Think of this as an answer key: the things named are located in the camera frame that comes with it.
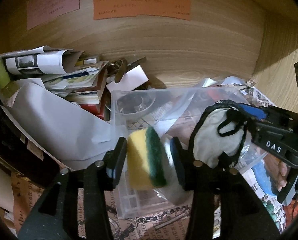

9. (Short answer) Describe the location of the metal key bunch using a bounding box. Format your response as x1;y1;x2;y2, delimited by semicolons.
108;57;129;83

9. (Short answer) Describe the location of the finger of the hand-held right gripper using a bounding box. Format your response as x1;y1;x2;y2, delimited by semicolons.
235;102;298;131
247;119;298;168

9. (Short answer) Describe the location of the black box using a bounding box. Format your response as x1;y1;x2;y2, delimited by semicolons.
0;80;64;189

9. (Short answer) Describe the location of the rolled printed paper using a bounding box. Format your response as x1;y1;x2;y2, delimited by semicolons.
0;45;86;75

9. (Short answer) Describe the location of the white card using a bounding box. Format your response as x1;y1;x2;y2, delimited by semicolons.
106;64;149;92

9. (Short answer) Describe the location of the orange paper note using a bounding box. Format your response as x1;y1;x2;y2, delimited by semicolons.
93;0;191;21

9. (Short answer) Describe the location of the stack of books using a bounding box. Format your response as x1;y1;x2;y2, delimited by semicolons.
43;57;109;105

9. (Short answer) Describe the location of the blue sponge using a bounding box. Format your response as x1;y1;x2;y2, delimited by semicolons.
251;161;279;197

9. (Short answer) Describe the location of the yellow and green sponge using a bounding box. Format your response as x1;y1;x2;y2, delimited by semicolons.
126;127;167;190

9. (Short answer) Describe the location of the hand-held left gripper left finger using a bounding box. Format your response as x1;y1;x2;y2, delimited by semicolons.
18;137;128;240

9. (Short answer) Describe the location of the clear plastic box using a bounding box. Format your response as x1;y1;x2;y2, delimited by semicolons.
110;87;204;218

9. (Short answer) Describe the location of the white cloth with black trim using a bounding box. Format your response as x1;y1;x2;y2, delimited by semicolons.
189;99;250;168

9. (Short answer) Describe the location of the person's right hand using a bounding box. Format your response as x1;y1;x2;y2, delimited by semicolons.
276;160;290;189

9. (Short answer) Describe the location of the pink paper note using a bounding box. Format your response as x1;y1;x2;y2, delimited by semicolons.
26;0;81;30

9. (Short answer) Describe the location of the large white paper sheet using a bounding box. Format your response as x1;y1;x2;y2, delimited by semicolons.
0;79;129;161

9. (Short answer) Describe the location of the glass bowl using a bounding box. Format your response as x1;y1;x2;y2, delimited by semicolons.
117;94;157;117

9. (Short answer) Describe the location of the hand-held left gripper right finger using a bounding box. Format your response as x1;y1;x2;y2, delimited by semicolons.
169;136;282;240

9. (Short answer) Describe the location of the clear plastic bag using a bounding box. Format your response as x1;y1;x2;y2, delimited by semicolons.
149;79;268;173

